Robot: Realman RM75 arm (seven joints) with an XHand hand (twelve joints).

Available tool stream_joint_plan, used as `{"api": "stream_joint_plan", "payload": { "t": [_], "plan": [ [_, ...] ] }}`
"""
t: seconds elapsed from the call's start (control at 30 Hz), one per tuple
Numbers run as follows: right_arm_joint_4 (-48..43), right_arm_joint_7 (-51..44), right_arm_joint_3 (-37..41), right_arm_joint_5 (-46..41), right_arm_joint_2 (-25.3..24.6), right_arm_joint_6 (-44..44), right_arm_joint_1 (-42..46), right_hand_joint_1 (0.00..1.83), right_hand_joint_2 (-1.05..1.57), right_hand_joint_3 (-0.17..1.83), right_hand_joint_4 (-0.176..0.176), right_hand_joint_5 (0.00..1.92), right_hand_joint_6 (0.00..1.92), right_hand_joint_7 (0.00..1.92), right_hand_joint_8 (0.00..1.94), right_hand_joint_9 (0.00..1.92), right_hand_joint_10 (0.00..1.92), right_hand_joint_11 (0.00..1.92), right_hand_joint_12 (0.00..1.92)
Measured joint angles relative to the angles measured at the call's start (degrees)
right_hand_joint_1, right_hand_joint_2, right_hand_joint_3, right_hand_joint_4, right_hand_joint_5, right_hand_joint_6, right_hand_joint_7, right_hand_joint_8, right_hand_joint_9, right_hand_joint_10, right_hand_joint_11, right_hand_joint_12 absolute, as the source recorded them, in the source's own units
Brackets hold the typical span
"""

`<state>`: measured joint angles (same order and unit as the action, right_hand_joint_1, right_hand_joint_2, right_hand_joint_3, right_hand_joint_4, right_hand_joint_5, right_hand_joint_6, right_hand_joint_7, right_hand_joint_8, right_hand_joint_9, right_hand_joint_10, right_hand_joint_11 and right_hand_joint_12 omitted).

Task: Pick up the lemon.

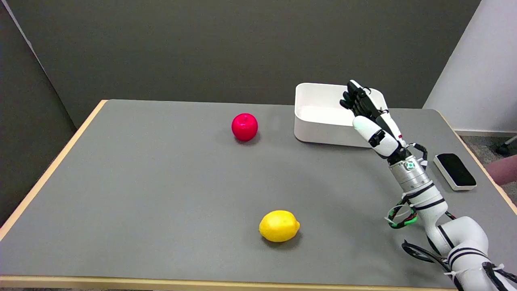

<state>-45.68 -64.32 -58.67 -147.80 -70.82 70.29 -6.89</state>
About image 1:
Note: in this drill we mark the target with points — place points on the red apple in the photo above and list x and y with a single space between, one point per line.
244 127

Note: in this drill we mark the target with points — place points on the white rectangular bin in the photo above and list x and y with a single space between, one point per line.
323 121

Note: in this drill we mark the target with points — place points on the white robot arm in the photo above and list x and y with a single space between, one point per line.
440 218

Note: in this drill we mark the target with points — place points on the black and white eraser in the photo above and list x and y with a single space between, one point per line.
455 170

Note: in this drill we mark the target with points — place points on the person's forearm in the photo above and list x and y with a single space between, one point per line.
505 169

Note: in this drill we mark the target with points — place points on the yellow lemon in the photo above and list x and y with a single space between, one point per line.
279 226

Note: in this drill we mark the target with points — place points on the black chair leg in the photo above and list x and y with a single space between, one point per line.
507 146

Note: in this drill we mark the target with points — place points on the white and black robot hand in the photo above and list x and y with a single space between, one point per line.
379 135

